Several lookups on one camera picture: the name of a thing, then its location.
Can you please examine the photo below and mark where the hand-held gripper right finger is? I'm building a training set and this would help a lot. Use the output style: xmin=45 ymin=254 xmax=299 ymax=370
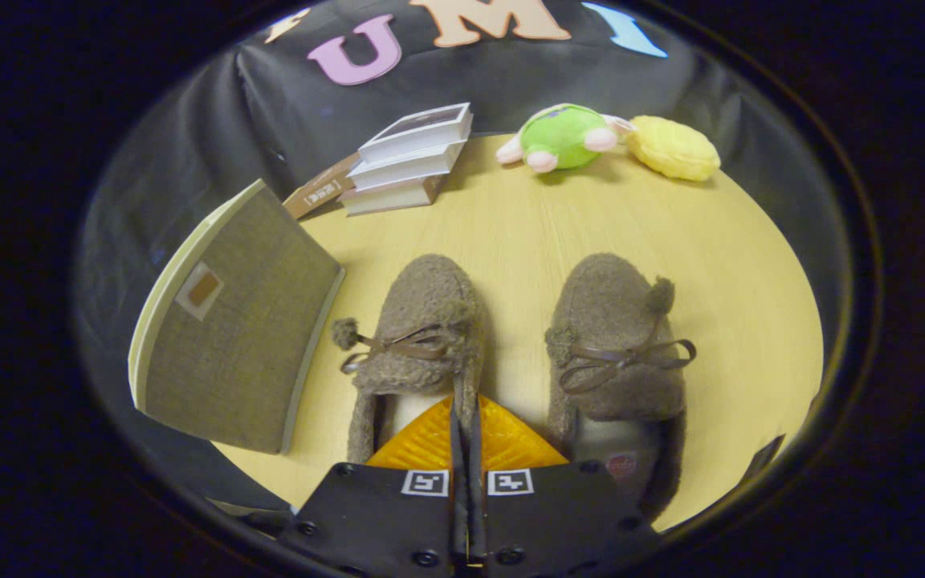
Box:
xmin=471 ymin=396 xmax=662 ymax=578

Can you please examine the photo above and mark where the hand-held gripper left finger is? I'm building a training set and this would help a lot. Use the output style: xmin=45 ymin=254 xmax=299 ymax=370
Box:
xmin=282 ymin=396 xmax=463 ymax=578

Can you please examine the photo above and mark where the brown fuzzy shoe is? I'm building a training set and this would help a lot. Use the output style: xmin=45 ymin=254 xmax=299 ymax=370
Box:
xmin=332 ymin=254 xmax=486 ymax=466
xmin=544 ymin=253 xmax=697 ymax=523

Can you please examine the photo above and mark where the grey fabric storage box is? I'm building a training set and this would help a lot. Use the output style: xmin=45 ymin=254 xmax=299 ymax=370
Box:
xmin=128 ymin=178 xmax=347 ymax=455

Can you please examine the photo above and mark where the beige thick book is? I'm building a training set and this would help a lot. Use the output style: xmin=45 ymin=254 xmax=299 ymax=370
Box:
xmin=340 ymin=172 xmax=448 ymax=217

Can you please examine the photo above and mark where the brown cover book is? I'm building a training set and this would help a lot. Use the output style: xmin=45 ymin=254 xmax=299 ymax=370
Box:
xmin=283 ymin=153 xmax=361 ymax=220

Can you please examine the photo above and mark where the white plain book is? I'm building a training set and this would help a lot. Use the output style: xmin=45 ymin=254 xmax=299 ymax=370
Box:
xmin=347 ymin=140 xmax=468 ymax=192

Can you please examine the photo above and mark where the green and pink plush toy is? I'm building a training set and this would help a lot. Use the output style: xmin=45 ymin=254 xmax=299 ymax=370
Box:
xmin=496 ymin=103 xmax=637 ymax=174

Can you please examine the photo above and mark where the yellow plush toy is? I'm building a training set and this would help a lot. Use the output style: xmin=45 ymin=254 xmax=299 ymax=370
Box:
xmin=627 ymin=116 xmax=722 ymax=183

